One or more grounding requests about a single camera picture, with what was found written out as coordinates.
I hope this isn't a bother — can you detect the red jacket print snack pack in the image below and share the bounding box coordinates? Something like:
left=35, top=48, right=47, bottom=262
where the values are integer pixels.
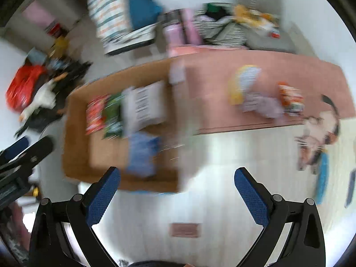
left=86, top=95, right=110, bottom=135

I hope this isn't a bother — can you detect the dark blue phone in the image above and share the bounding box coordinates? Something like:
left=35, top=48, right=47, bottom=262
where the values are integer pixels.
left=345, top=169, right=356, bottom=208

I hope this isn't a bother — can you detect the orange snack bag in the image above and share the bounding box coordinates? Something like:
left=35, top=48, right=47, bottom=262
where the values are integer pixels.
left=278, top=83, right=305, bottom=116

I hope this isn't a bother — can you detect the white goose plush toy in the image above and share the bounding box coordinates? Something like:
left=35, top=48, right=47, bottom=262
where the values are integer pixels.
left=19, top=72, right=68, bottom=123

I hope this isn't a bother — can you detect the green wet wipes pack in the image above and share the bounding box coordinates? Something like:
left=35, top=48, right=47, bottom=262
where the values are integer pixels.
left=103, top=92, right=124, bottom=139

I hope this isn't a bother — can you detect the patterned black white bag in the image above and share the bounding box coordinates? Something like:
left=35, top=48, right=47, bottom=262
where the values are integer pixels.
left=193, top=2, right=247, bottom=48

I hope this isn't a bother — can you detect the yellow bag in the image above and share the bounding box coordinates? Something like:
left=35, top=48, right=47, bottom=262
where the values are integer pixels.
left=49, top=36, right=69, bottom=59

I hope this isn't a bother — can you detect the light blue tissue pack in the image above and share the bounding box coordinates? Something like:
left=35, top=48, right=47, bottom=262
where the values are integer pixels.
left=127, top=131, right=160, bottom=178

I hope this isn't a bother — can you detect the lilac cloth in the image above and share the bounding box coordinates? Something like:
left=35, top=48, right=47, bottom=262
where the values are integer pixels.
left=242, top=92, right=284, bottom=119

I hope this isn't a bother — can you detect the plaid and blue bedding pile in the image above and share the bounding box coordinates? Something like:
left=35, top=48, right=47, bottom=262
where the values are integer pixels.
left=87, top=0, right=163, bottom=42

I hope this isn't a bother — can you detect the grey cushioned chair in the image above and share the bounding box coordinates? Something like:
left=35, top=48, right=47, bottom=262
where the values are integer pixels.
left=234, top=0, right=296, bottom=53

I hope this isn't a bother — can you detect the white soft pillow pack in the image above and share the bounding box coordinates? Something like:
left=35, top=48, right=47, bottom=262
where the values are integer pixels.
left=123, top=80, right=167, bottom=136

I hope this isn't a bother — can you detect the blue fish plush toy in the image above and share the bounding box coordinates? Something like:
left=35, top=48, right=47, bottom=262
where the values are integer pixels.
left=314, top=152, right=329, bottom=205

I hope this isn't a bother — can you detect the pink suitcase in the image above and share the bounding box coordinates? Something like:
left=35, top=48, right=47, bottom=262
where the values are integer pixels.
left=161, top=8, right=203, bottom=47

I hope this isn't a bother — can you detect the brown cardboard box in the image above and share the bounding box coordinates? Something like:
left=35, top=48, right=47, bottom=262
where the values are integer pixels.
left=62, top=59, right=183, bottom=193

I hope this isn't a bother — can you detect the red plastic bag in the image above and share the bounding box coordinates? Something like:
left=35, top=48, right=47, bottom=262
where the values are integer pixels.
left=5, top=65, right=47, bottom=112

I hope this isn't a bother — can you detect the grey round stool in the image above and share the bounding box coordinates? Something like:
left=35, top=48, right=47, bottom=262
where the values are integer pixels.
left=38, top=120, right=79, bottom=202

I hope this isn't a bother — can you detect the white metal chair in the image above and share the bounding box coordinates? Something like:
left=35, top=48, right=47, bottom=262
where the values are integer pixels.
left=103, top=23, right=158, bottom=56

